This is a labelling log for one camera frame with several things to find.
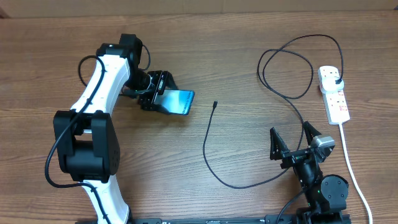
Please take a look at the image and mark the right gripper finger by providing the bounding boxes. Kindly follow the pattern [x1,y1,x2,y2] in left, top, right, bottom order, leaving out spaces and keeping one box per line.
[303,121,321,145]
[270,128,290,161]

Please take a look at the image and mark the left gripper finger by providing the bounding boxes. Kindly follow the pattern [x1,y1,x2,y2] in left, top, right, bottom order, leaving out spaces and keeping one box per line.
[165,72,178,90]
[152,105,170,114]

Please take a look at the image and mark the Samsung Galaxy smartphone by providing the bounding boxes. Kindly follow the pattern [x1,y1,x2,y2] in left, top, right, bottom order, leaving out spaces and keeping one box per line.
[154,90,195,116]

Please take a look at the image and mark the black USB charging cable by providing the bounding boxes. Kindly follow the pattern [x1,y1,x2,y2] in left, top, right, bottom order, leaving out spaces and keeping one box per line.
[202,34,345,190]

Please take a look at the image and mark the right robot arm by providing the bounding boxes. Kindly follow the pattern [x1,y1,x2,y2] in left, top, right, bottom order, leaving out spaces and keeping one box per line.
[264,121,351,223]

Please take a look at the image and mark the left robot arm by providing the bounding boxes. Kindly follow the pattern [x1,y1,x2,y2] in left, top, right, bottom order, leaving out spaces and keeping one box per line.
[44,34,177,223]

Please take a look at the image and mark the white charger plug adapter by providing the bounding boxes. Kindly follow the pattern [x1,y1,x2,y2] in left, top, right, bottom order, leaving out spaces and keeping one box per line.
[320,77,345,94]

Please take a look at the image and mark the white power strip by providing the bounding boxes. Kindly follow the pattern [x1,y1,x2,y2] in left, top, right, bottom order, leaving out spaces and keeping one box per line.
[318,65,350,125]

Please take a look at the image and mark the white power strip cord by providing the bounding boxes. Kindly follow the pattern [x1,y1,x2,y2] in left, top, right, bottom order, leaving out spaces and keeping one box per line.
[338,123,374,224]

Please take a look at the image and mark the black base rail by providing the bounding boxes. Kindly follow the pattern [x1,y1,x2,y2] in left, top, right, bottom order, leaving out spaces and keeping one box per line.
[75,215,352,224]

